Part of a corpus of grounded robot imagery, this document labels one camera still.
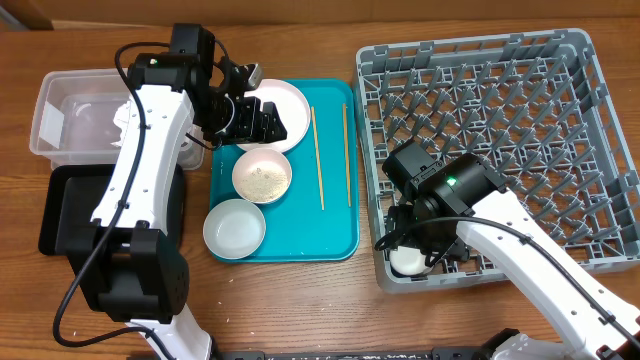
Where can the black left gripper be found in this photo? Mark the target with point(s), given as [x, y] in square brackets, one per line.
[249, 128]

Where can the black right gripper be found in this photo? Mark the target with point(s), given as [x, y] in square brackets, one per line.
[400, 231]

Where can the light green cup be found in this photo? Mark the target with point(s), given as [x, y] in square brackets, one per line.
[408, 261]

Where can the pink bowl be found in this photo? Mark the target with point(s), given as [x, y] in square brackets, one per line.
[252, 158]

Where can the rice grains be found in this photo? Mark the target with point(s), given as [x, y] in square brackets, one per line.
[264, 183]

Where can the white tissue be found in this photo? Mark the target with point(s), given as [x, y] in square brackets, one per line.
[121, 120]

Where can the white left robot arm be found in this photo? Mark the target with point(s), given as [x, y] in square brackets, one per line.
[125, 259]

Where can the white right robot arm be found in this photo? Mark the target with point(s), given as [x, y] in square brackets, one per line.
[467, 200]

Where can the grey dishwasher rack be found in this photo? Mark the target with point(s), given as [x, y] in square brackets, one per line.
[534, 105]

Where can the large pink plate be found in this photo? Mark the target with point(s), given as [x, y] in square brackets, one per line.
[292, 107]

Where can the left wooden chopstick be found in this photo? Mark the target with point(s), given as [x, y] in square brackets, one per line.
[318, 158]

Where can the wooden chopstick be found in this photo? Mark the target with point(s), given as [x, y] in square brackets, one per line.
[318, 158]
[346, 153]

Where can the right wooden chopstick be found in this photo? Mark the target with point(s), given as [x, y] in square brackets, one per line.
[346, 153]

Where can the teal plastic tray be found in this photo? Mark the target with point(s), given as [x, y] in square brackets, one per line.
[297, 230]

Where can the light green bowl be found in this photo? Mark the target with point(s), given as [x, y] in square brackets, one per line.
[234, 229]

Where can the clear plastic bin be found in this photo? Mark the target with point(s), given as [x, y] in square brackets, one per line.
[73, 117]

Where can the black tray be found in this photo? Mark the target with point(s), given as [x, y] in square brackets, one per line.
[75, 191]

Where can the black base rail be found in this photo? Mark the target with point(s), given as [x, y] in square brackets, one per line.
[350, 354]

